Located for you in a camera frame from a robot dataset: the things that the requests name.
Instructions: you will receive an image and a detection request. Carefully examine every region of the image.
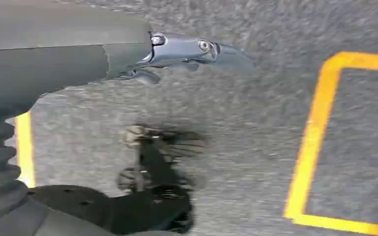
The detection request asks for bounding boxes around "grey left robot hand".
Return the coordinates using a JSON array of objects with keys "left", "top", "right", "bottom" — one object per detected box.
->
[{"left": 0, "top": 0, "right": 256, "bottom": 236}]

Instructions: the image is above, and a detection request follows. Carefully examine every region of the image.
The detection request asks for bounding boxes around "yellow floor tape strip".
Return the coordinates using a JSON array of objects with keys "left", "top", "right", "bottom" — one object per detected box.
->
[{"left": 14, "top": 111, "right": 37, "bottom": 189}]

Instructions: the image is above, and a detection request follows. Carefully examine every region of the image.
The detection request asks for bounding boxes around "yellow floor tape outline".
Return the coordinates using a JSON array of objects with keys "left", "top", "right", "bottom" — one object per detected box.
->
[{"left": 283, "top": 51, "right": 378, "bottom": 236}]

